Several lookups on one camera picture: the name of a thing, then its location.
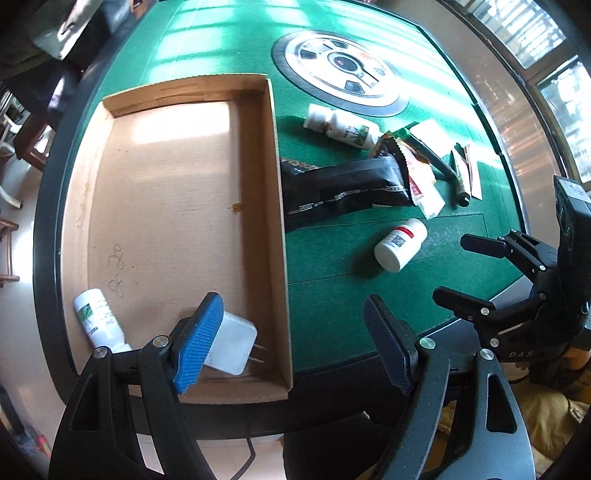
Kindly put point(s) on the white bottle green leaf label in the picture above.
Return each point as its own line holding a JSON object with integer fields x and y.
{"x": 342, "y": 126}

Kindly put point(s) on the window frame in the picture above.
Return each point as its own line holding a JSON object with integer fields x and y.
{"x": 547, "y": 62}

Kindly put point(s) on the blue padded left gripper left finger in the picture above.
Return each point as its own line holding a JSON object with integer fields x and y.
{"x": 192, "y": 340}

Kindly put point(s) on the white pill bottle red label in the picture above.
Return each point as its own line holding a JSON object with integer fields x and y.
{"x": 401, "y": 245}

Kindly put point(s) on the black table rim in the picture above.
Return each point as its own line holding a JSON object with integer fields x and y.
{"x": 331, "y": 267}

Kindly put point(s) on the white power adapter plug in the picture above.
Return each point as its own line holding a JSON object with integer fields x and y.
{"x": 234, "y": 346}

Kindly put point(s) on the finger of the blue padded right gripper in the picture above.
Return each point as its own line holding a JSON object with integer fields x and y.
{"x": 484, "y": 246}
{"x": 463, "y": 305}

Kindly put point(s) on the white flat sachet strip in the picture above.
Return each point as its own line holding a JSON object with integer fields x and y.
{"x": 468, "y": 185}

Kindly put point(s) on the brown cardboard box tray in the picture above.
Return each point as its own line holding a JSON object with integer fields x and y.
{"x": 175, "y": 193}

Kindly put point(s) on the round table centre control panel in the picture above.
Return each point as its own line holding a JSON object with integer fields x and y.
{"x": 339, "y": 71}

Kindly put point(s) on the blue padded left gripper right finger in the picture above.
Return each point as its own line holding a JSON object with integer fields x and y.
{"x": 394, "y": 340}

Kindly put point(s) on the wooden chair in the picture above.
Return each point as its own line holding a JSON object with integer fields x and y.
{"x": 31, "y": 140}

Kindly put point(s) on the black snack bag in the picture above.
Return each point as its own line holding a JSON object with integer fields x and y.
{"x": 313, "y": 194}

